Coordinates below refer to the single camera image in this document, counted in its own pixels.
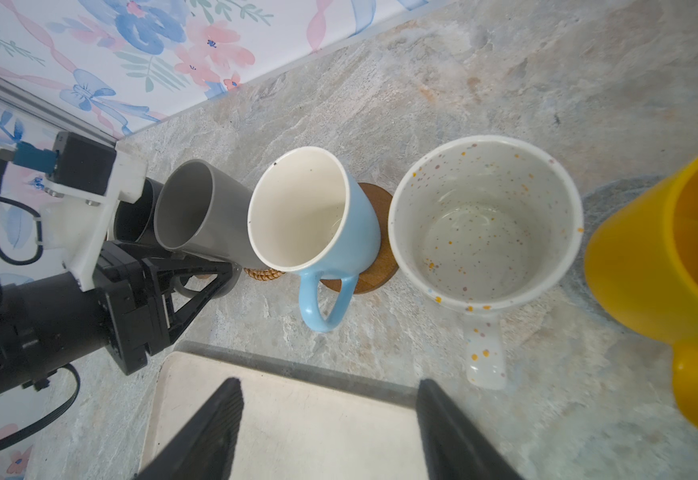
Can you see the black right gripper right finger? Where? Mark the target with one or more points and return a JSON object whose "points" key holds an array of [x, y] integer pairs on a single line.
{"points": [[453, 447]]}

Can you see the woven rattan round coaster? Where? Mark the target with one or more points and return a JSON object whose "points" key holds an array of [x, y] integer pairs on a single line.
{"points": [[263, 274]]}

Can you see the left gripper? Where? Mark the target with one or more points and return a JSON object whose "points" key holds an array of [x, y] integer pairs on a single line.
{"points": [[134, 284]]}

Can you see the white mug blue handle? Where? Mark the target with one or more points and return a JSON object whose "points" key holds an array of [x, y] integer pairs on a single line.
{"points": [[310, 217]]}

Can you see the cream white mug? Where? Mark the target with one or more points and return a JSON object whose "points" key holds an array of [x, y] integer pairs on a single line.
{"points": [[482, 225]]}

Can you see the plain round wooden coaster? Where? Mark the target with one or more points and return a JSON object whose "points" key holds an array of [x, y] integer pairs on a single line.
{"points": [[384, 266]]}

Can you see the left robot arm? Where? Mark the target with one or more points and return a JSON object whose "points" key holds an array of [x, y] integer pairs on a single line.
{"points": [[48, 323]]}

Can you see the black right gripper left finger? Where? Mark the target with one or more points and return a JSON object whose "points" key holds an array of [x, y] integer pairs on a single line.
{"points": [[205, 447]]}

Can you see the grey glass mug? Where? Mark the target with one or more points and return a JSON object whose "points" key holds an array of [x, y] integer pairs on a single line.
{"points": [[203, 212]]}

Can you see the yellow mug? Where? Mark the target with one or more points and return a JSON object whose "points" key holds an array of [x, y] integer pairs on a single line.
{"points": [[641, 265]]}

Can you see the beige serving tray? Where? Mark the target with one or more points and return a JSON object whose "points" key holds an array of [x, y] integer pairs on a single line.
{"points": [[299, 421]]}

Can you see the black mug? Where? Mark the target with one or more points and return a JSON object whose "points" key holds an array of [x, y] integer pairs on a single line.
{"points": [[134, 222]]}

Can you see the aluminium frame post left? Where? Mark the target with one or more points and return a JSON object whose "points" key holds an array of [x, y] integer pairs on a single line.
{"points": [[51, 114]]}

